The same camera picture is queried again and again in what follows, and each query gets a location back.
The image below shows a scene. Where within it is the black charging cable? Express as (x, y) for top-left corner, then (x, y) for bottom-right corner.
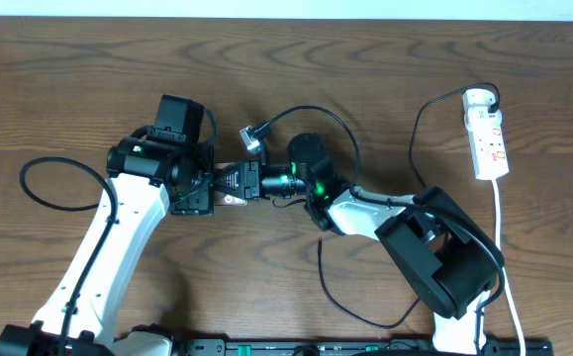
(317, 81), (502, 330)

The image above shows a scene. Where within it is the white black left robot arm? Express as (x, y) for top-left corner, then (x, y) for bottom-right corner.
(0, 133), (214, 355)

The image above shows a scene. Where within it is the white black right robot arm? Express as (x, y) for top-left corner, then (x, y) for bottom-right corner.
(214, 133), (505, 355)

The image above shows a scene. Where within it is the white USB charger adapter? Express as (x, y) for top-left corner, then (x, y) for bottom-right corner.
(462, 88), (499, 113)

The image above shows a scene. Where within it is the white power strip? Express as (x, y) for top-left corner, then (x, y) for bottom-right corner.
(464, 106), (510, 181)

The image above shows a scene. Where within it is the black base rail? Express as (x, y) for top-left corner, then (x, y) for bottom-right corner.
(117, 338), (554, 356)

